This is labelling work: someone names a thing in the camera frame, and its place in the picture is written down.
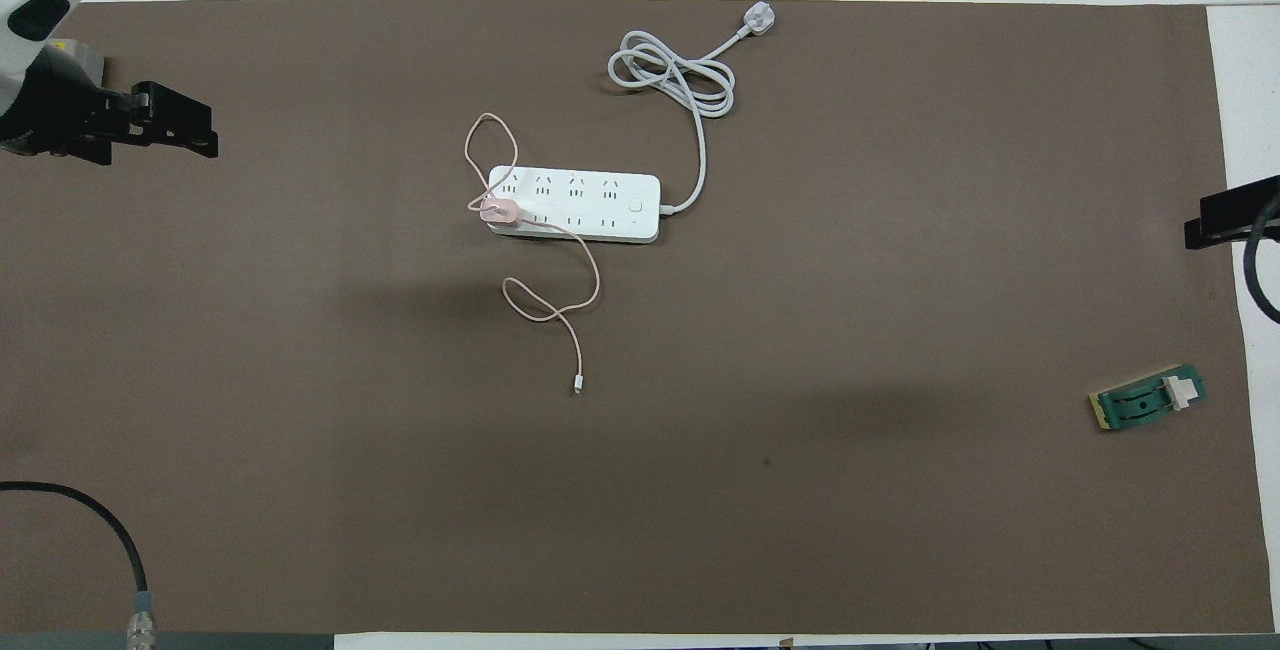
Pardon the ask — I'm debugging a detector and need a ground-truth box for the pink charging cable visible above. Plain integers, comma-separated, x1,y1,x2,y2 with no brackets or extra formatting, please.
464,113,601,398

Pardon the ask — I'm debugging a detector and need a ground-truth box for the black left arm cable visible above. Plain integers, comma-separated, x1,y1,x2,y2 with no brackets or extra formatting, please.
0,482,161,650

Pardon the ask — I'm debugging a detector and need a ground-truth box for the grey on-off switch box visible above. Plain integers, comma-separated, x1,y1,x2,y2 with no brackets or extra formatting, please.
45,38,106,91

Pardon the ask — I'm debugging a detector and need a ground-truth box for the white power cord with plug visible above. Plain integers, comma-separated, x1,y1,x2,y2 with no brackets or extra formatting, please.
608,2,778,216

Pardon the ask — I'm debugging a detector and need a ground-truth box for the white power strip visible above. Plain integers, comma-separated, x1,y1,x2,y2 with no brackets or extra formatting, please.
484,165,663,245

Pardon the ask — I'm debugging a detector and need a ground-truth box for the green knife switch block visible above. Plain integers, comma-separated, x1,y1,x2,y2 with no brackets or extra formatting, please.
1088,362,1207,431

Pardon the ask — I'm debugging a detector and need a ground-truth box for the brown table mat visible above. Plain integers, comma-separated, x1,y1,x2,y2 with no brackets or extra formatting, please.
0,0,1276,636

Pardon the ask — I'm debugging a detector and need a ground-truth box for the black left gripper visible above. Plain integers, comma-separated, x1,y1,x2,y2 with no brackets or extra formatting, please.
0,55,219,166

